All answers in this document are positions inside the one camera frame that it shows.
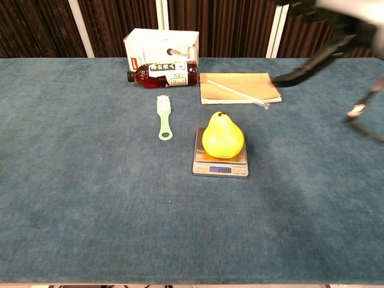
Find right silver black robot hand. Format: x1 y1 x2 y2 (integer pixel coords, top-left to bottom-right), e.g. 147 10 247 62
271 0 384 88

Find silver digital kitchen scale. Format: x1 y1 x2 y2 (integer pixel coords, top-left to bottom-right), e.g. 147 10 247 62
191 127 250 179

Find dark tea bottle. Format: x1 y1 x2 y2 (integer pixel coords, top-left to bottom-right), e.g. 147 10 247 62
126 61 199 89

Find clear plastic pen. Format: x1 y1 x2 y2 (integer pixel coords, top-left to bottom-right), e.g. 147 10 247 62
201 76 270 110

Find light green plastic brush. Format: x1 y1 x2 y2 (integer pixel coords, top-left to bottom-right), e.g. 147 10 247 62
155 94 174 141

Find yellow pear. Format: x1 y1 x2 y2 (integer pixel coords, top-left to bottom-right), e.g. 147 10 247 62
202 111 245 160

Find white cardboard box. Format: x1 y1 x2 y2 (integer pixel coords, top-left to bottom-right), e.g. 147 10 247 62
122 28 200 72

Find white partition post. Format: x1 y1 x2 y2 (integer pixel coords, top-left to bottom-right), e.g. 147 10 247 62
155 0 170 31
67 0 95 58
265 0 292 59

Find brown cover notebook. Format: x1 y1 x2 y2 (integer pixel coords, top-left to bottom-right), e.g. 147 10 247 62
199 72 283 106

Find teal table cloth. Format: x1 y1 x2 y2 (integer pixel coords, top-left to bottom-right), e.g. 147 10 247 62
0 57 384 285

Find dark pleated partition panel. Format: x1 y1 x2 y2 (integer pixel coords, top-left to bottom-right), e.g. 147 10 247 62
0 0 87 59
277 5 376 59
167 0 277 59
77 0 160 58

